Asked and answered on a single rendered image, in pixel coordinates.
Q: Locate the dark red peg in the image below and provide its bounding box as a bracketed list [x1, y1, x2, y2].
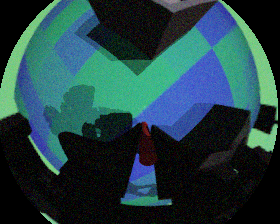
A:
[140, 122, 157, 167]

